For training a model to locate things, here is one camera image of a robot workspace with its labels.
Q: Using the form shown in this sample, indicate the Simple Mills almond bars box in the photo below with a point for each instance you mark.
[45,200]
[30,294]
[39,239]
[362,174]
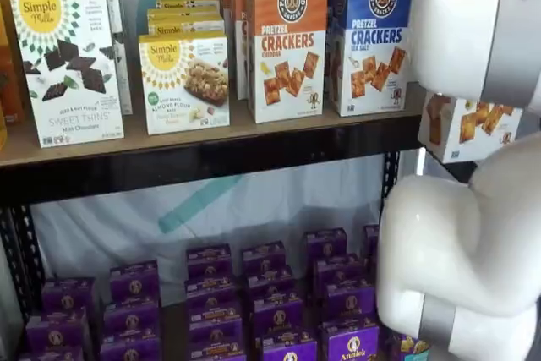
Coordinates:
[186,29]
[188,1]
[186,14]
[186,90]

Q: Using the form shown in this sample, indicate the white backdrop sheet teal logo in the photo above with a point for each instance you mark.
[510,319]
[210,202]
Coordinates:
[105,230]

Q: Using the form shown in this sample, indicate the Simple Mills Sweet Thins box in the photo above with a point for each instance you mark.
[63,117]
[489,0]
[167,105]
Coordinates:
[67,82]
[120,61]

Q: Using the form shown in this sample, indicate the purple Annie's snack box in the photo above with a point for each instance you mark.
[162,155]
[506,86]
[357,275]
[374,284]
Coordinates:
[130,350]
[209,260]
[215,333]
[336,274]
[263,257]
[289,348]
[351,344]
[67,295]
[371,242]
[350,305]
[57,331]
[131,318]
[278,318]
[210,295]
[271,287]
[50,354]
[134,280]
[325,246]

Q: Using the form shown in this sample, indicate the purple Annie's box yellow picture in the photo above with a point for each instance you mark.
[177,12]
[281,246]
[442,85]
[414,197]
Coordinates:
[406,348]

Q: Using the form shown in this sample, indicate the yellow white pretzel crackers box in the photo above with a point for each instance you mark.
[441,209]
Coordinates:
[460,137]

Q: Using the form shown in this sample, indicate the dark orange snack box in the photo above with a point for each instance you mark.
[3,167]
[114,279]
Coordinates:
[10,61]

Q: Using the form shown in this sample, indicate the yellow orange snack box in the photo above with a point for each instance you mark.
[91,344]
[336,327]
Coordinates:
[3,132]

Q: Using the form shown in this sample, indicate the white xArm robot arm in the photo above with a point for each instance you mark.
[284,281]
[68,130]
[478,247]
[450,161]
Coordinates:
[456,18]

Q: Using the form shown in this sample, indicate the blue pretzel crackers box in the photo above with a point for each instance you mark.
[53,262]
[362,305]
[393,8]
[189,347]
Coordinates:
[336,61]
[376,65]

